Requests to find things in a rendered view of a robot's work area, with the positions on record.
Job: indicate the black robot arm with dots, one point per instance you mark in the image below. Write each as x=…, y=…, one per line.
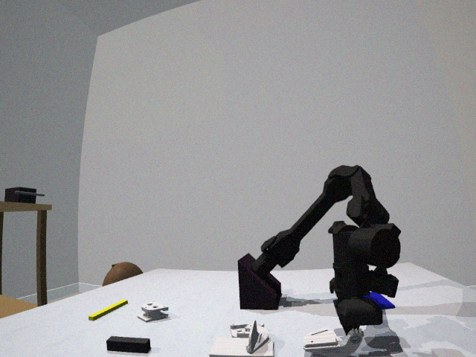
x=375, y=242

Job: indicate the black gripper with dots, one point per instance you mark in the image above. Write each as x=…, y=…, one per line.
x=352, y=309

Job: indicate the yellow long bar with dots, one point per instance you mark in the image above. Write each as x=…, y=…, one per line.
x=107, y=310

